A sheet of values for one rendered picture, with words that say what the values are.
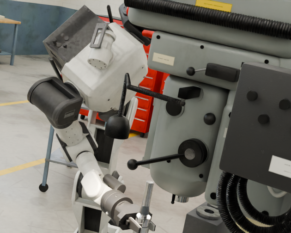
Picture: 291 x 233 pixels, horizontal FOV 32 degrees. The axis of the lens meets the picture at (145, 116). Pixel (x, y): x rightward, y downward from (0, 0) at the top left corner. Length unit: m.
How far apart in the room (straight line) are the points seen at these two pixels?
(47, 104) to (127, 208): 0.42
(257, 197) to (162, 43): 0.44
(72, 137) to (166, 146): 0.60
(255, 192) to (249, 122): 0.32
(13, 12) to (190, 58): 10.64
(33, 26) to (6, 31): 0.87
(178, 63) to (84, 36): 0.57
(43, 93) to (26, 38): 10.56
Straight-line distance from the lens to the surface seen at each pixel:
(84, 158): 1.88
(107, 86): 1.70
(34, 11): 12.33
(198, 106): 1.28
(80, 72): 1.71
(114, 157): 2.10
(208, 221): 1.82
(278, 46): 1.18
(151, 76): 6.64
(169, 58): 1.28
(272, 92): 0.94
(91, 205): 2.19
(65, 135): 1.83
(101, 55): 1.60
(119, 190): 1.73
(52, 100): 1.69
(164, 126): 1.33
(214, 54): 1.24
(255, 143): 0.96
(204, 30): 1.24
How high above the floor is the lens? 1.81
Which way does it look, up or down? 13 degrees down
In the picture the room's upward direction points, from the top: 11 degrees clockwise
